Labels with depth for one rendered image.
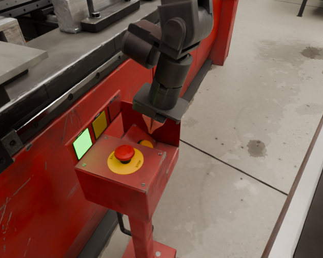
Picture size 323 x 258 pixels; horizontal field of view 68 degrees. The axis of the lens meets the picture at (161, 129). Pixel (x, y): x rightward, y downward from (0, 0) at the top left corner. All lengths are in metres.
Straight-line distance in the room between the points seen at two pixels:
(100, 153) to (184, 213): 0.87
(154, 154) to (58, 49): 0.41
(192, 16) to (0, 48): 0.28
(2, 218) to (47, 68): 0.35
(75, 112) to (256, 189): 1.10
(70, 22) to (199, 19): 0.52
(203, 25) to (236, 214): 1.11
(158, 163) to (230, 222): 0.90
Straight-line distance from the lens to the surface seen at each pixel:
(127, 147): 0.48
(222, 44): 2.51
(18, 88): 0.60
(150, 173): 0.47
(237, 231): 1.32
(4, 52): 0.43
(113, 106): 0.56
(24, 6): 1.06
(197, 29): 0.37
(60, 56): 0.70
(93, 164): 0.50
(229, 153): 1.62
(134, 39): 0.45
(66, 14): 0.83
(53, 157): 0.68
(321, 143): 0.18
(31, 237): 0.76
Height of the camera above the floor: 1.15
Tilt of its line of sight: 42 degrees down
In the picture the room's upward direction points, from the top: straight up
